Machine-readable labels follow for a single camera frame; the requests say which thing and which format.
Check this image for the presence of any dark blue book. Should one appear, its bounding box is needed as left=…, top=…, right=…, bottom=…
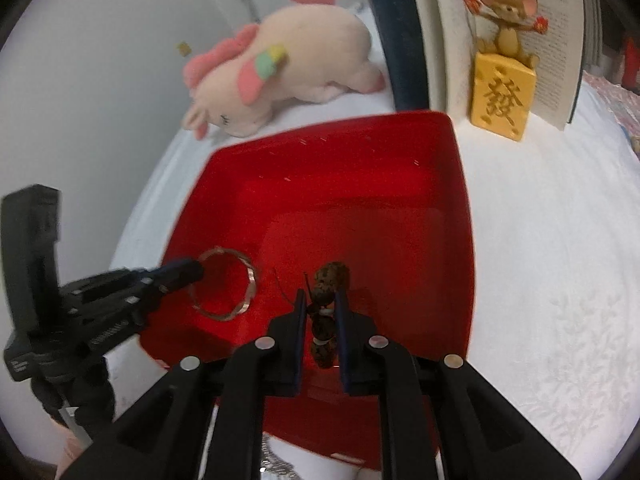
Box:
left=352, top=0, right=431, bottom=112

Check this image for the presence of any mouse on cheese figurine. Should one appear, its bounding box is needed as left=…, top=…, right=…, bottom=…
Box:
left=462, top=0, right=550, bottom=142

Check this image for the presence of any open white book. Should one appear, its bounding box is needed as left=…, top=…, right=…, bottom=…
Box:
left=405, top=0, right=586, bottom=131

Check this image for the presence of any person's left hand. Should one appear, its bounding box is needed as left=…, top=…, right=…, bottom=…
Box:
left=50, top=422, right=98, bottom=471

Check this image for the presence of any red plastic box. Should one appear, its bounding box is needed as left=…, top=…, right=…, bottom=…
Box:
left=139, top=111, right=475, bottom=471

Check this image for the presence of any brown bead bracelet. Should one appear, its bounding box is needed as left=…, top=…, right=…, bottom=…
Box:
left=272, top=260, right=352, bottom=368

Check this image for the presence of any pink plush toy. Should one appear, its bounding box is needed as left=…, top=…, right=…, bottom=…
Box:
left=181, top=0, right=387, bottom=142

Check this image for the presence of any silver bangle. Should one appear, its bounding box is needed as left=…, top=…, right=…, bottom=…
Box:
left=190, top=246, right=261, bottom=320

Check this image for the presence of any white patterned tablecloth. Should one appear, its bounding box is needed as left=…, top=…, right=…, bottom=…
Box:
left=107, top=5, right=640, bottom=480

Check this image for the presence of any red object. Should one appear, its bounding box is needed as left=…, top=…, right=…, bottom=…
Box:
left=622, top=35, right=640, bottom=91

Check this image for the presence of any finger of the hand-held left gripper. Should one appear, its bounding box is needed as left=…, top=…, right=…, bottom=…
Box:
left=82, top=292, right=168, bottom=350
left=62, top=258, right=206, bottom=308

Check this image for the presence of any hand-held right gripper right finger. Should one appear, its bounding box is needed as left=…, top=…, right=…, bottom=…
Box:
left=334, top=290, right=583, bottom=480

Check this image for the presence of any pink patterned cloth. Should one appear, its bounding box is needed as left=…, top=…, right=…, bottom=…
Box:
left=585, top=72, right=640, bottom=161

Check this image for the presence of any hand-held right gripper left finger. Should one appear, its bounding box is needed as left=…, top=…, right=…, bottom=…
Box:
left=52, top=287, right=308, bottom=480

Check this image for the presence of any silver chain necklace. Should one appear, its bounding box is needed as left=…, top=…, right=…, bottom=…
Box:
left=260, top=435, right=296, bottom=480

